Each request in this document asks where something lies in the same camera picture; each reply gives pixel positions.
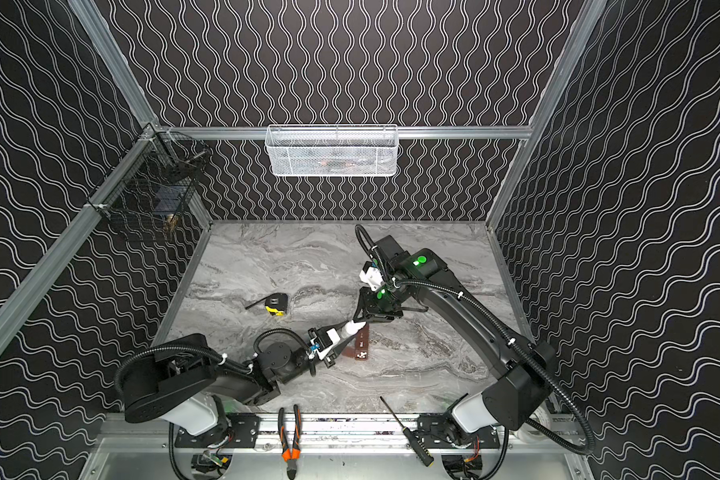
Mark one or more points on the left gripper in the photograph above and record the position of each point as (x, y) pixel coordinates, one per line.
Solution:
(325, 346)

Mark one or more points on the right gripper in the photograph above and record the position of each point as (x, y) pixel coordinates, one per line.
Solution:
(376, 297)

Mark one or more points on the brown pill organizer box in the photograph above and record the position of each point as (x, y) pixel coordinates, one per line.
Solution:
(358, 348)

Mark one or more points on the white pill bottle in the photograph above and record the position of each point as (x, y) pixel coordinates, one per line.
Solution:
(351, 328)

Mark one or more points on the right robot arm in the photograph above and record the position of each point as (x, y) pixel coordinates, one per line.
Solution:
(523, 371)

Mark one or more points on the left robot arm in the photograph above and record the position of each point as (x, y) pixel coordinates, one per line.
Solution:
(184, 381)

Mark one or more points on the yellow black tape measure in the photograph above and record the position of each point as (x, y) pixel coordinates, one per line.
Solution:
(276, 304)

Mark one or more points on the black screwdriver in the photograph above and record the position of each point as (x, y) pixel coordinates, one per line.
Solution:
(416, 444)

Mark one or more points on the clear tape roll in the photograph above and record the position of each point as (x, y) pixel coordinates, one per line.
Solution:
(530, 434)

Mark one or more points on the orange handled pliers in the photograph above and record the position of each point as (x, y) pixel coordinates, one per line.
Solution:
(290, 448)

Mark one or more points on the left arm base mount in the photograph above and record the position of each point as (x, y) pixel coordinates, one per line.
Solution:
(239, 431)

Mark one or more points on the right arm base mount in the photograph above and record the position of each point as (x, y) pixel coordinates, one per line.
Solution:
(440, 432)

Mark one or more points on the white wire mesh basket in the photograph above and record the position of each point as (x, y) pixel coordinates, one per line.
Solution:
(332, 150)

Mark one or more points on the black wire basket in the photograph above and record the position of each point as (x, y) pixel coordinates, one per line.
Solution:
(153, 200)

